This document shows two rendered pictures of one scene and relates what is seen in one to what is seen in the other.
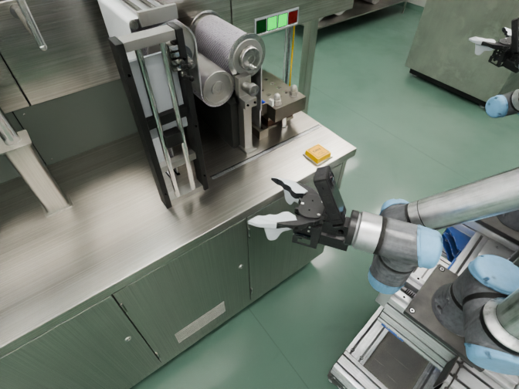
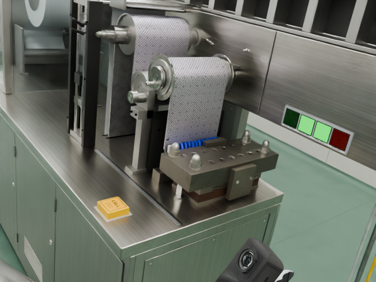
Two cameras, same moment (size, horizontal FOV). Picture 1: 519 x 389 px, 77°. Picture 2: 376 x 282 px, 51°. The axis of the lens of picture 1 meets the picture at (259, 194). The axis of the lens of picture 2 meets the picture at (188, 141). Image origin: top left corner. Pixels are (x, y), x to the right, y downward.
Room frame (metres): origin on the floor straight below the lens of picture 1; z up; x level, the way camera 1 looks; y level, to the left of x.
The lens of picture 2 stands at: (1.09, -1.22, 1.57)
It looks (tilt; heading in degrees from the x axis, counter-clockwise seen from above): 23 degrees down; 85
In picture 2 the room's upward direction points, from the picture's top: 9 degrees clockwise
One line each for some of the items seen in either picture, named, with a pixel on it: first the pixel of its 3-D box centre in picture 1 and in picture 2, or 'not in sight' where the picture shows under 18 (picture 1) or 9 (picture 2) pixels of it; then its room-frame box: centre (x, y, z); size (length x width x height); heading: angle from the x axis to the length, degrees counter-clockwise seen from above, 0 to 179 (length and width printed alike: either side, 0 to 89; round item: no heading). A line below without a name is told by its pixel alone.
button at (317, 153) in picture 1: (317, 153); (113, 207); (0.98, -0.23, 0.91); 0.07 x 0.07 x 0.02; 37
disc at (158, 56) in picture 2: (247, 56); (160, 77); (1.07, 0.04, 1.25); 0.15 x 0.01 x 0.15; 127
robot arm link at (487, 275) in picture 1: (489, 285); not in sight; (0.39, -0.57, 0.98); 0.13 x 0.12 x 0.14; 160
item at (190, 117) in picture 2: (242, 76); (194, 120); (1.20, 0.06, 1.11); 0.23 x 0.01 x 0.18; 37
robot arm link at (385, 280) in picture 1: (391, 262); not in sight; (0.37, -0.29, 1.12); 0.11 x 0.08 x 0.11; 160
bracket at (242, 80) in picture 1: (246, 116); (139, 131); (1.02, 0.05, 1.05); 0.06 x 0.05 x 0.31; 37
